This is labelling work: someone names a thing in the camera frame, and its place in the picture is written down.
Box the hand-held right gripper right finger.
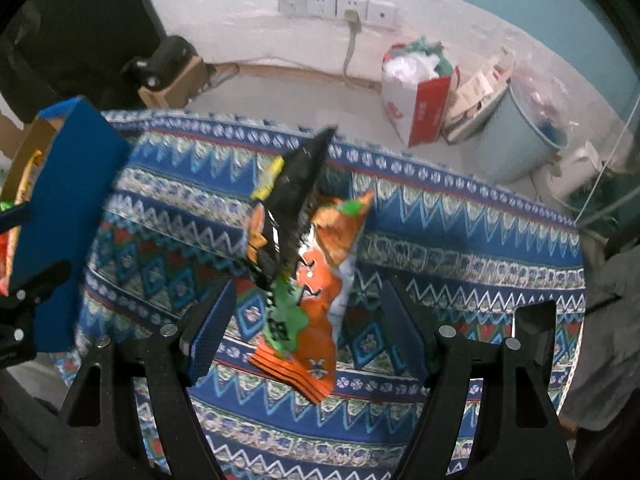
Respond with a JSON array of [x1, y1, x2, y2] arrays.
[[381, 276, 572, 480]]

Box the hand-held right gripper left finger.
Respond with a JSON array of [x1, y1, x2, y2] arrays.
[[44, 277, 238, 480]]

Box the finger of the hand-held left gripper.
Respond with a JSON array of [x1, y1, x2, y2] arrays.
[[0, 202, 34, 235], [0, 260, 72, 370]]

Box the small yellow snack packet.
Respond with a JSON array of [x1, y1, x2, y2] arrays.
[[15, 149, 43, 201]]

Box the red-orange snack packet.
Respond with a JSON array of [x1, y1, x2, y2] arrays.
[[0, 230, 16, 297]]

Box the blue cardboard box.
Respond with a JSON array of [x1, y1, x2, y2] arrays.
[[0, 96, 133, 353]]

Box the orange green-splash snack packet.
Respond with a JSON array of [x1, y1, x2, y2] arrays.
[[248, 255, 337, 406]]

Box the orange chip-picture snack packet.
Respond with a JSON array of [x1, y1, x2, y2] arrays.
[[306, 190, 376, 346]]

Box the long black snack packet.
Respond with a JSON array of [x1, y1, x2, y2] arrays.
[[250, 127, 337, 291]]

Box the brown cardboard sheet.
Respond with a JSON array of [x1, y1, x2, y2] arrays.
[[0, 112, 31, 161]]

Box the blue patterned blanket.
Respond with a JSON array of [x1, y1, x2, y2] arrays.
[[50, 109, 587, 480]]

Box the grey cloth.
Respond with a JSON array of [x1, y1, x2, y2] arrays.
[[560, 247, 640, 433]]

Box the black panel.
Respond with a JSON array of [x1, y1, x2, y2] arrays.
[[0, 0, 168, 121]]

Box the small brown cardboard box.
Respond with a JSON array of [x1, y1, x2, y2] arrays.
[[139, 56, 210, 108]]

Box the black round device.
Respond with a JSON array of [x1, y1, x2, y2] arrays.
[[122, 35, 197, 88]]

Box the light blue bin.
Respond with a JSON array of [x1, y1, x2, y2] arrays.
[[477, 67, 571, 184]]

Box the red and white paper bag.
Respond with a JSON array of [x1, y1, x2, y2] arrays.
[[381, 42, 461, 148]]

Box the white flattened cartons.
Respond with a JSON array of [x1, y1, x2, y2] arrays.
[[442, 46, 516, 143]]

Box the crumpled white plastic bag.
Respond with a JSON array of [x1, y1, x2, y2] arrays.
[[387, 36, 453, 83]]

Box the white plug with cable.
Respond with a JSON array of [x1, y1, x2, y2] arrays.
[[343, 10, 362, 82]]

